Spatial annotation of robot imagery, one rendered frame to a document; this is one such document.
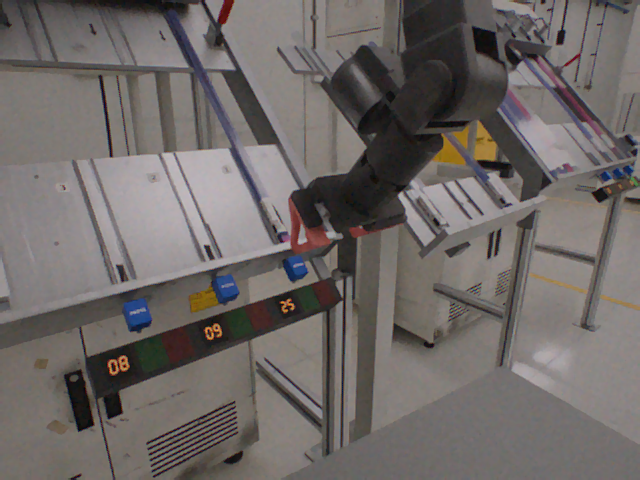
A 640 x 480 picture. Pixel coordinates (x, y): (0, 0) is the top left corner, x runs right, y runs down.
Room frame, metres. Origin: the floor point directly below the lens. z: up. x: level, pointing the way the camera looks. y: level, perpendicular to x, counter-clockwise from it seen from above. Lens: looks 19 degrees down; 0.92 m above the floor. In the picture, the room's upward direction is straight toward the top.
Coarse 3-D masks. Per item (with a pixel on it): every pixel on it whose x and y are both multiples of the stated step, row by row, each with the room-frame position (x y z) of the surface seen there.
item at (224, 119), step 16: (176, 16) 0.84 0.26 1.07; (176, 32) 0.81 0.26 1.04; (192, 48) 0.79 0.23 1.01; (192, 64) 0.77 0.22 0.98; (208, 80) 0.74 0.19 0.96; (208, 96) 0.73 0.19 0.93; (224, 112) 0.70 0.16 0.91; (224, 128) 0.69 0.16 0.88; (240, 144) 0.67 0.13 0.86; (240, 160) 0.65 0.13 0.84; (256, 176) 0.63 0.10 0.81; (256, 192) 0.61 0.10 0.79
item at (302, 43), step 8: (296, 32) 0.90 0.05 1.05; (296, 40) 0.89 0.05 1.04; (304, 40) 0.89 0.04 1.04; (304, 48) 0.87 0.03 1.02; (312, 56) 0.86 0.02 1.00; (320, 64) 0.84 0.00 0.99; (320, 72) 0.84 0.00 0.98; (328, 72) 0.83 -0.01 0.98; (328, 80) 0.82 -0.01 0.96; (368, 136) 0.74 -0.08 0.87; (416, 184) 0.67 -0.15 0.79; (416, 192) 0.66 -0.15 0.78
